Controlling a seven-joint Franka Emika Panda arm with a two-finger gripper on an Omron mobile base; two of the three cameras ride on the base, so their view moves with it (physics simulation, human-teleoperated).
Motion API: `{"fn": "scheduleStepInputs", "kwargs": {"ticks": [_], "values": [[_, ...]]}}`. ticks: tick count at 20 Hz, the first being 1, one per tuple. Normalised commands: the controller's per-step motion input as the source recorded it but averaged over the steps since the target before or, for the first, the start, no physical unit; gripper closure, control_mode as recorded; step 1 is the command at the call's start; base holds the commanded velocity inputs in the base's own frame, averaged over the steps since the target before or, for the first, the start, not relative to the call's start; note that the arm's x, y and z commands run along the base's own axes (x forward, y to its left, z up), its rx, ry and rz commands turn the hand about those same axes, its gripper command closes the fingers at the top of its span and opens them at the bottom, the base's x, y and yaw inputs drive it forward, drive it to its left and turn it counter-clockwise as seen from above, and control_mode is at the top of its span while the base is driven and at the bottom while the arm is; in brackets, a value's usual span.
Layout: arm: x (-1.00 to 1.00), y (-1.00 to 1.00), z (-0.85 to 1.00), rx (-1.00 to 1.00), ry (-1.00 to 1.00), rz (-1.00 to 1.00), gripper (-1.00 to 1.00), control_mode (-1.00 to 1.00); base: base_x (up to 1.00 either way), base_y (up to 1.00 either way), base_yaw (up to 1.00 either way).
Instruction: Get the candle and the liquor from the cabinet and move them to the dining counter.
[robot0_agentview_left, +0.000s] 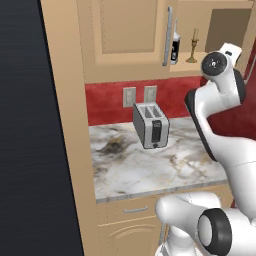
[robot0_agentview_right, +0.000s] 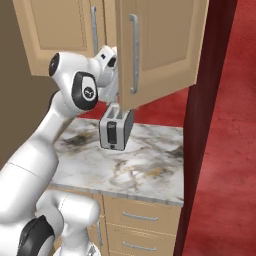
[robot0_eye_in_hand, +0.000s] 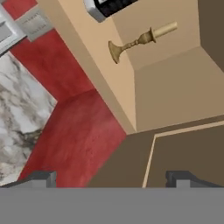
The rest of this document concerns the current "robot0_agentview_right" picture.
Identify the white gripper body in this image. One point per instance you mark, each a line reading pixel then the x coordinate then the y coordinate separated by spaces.
pixel 111 88

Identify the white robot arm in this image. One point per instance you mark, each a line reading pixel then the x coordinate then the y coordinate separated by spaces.
pixel 31 166

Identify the tan base cabinet door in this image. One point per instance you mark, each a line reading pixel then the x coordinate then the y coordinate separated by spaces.
pixel 95 233

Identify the grey toaster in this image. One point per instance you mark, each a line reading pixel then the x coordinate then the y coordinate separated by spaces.
pixel 113 133

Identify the tan drawer front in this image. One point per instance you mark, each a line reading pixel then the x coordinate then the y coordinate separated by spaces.
pixel 143 206
pixel 140 238

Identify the tan wall cabinet door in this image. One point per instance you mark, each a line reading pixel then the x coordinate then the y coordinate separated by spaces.
pixel 56 26
pixel 166 40

